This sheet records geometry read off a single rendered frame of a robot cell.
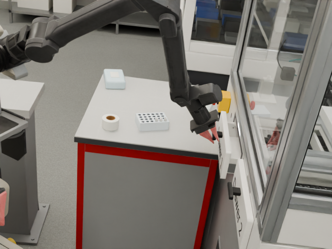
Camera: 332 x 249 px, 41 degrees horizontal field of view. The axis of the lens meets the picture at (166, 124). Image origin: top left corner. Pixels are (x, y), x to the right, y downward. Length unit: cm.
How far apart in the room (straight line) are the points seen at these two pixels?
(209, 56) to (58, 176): 119
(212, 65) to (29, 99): 93
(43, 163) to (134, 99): 106
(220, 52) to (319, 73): 142
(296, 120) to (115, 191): 110
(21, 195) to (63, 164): 71
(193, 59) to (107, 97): 52
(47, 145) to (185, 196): 144
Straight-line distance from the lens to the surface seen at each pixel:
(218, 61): 231
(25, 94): 206
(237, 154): 161
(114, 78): 213
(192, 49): 228
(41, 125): 331
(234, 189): 131
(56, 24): 123
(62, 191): 269
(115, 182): 185
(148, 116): 184
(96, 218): 199
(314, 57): 89
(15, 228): 240
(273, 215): 107
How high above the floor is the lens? 168
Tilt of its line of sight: 30 degrees down
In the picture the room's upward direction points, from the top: 7 degrees clockwise
